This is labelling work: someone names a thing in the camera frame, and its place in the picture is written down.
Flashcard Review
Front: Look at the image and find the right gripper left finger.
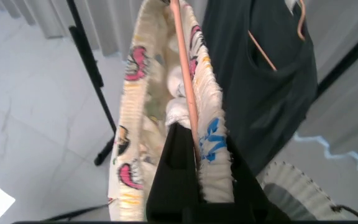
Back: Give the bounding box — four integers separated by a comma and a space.
146, 123, 203, 222

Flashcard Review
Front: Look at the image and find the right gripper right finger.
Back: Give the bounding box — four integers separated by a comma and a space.
227, 136, 270, 222

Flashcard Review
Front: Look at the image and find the cream printed garment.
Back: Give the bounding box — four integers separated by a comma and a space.
107, 0, 235, 222

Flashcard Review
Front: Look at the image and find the pink clothes hanger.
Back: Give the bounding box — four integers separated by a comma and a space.
169, 0, 202, 167
247, 0, 307, 72

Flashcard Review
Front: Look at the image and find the dark grey sleeveless top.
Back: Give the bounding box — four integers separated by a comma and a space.
202, 0, 319, 177

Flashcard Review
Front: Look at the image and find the white laundry basket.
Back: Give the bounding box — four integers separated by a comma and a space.
256, 161, 358, 222

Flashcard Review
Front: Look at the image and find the black clothes rack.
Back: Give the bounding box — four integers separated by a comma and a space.
66, 0, 358, 166

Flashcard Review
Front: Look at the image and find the white curtain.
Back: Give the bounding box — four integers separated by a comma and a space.
0, 0, 358, 172

